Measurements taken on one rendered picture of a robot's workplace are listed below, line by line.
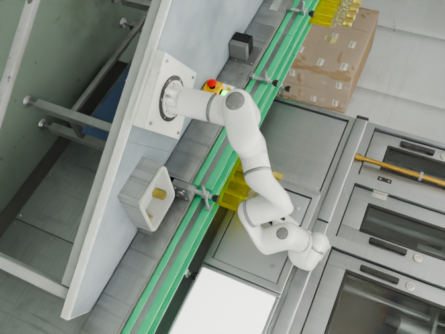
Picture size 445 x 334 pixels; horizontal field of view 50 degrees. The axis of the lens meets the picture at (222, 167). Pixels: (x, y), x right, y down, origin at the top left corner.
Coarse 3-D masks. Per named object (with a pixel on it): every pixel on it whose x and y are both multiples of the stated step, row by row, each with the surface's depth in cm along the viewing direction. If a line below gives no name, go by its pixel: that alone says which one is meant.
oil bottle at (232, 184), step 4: (228, 180) 195; (232, 180) 194; (236, 180) 194; (224, 184) 194; (228, 184) 194; (232, 184) 194; (236, 184) 193; (240, 184) 193; (244, 184) 193; (224, 188) 194; (228, 188) 193; (232, 188) 193; (236, 188) 192; (240, 188) 192; (244, 188) 192; (248, 188) 192; (236, 192) 192; (240, 192) 191; (244, 192) 191; (248, 192) 191; (252, 192) 191; (248, 196) 191; (252, 196) 191
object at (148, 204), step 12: (156, 180) 175; (168, 180) 172; (144, 192) 160; (168, 192) 180; (144, 204) 176; (156, 204) 180; (168, 204) 180; (144, 216) 163; (156, 216) 177; (156, 228) 175
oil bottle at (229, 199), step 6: (222, 192) 192; (228, 192) 192; (234, 192) 192; (222, 198) 190; (228, 198) 190; (234, 198) 190; (240, 198) 190; (246, 198) 190; (222, 204) 192; (228, 204) 190; (234, 204) 189; (234, 210) 192
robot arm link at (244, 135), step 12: (228, 96) 142; (240, 96) 141; (228, 108) 141; (240, 108) 139; (252, 108) 140; (228, 120) 140; (240, 120) 138; (252, 120) 138; (228, 132) 139; (240, 132) 137; (252, 132) 137; (240, 144) 137; (252, 144) 137; (264, 144) 143; (240, 156) 144; (252, 156) 142; (264, 156) 143; (252, 168) 141
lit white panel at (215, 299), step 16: (208, 272) 190; (208, 288) 187; (224, 288) 186; (240, 288) 185; (192, 304) 184; (208, 304) 183; (224, 304) 183; (240, 304) 182; (256, 304) 182; (272, 304) 181; (192, 320) 181; (208, 320) 180; (224, 320) 179; (240, 320) 179; (256, 320) 178
